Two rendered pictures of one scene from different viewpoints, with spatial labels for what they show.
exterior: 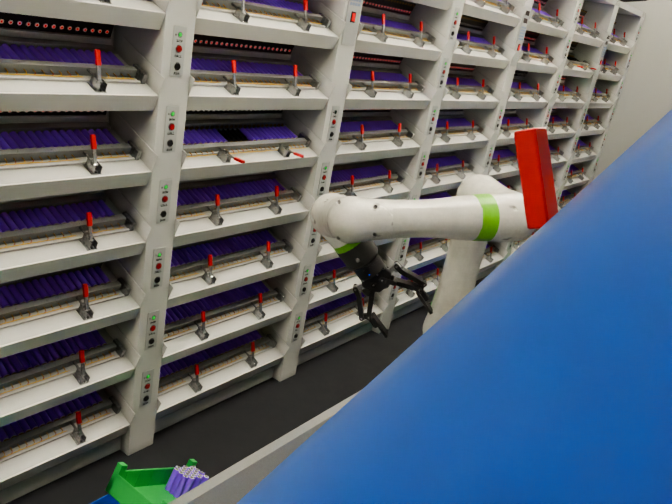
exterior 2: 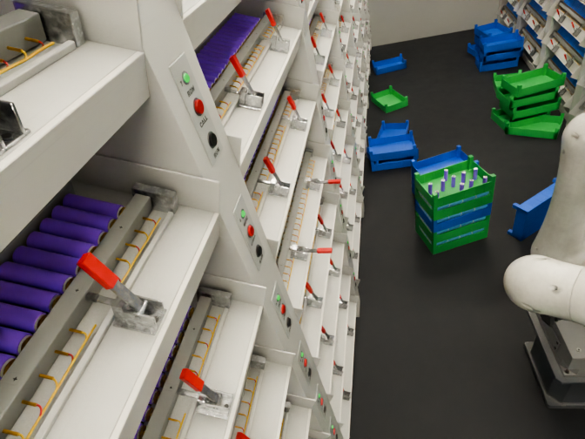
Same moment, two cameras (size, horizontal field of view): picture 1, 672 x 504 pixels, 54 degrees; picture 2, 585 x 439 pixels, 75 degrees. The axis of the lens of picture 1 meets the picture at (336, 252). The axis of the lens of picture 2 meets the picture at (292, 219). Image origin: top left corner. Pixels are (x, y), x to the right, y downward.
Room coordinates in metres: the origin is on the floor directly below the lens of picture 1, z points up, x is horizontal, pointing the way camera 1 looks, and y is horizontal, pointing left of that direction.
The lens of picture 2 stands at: (1.26, 0.51, 1.58)
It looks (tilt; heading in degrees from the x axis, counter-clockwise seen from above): 40 degrees down; 347
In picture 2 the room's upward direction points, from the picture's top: 17 degrees counter-clockwise
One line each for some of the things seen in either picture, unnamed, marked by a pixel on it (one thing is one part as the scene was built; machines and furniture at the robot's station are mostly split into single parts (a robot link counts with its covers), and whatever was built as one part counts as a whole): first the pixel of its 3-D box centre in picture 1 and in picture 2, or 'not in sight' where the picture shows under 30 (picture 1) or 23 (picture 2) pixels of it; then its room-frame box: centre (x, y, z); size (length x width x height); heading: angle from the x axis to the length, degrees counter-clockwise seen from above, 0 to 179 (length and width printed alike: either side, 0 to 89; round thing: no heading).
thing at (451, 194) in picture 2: not in sight; (453, 180); (2.42, -0.56, 0.36); 0.30 x 0.20 x 0.08; 78
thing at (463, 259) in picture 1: (464, 269); (579, 204); (1.74, -0.36, 0.78); 0.16 x 0.13 x 0.53; 22
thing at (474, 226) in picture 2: not in sight; (451, 217); (2.42, -0.56, 0.12); 0.30 x 0.20 x 0.08; 78
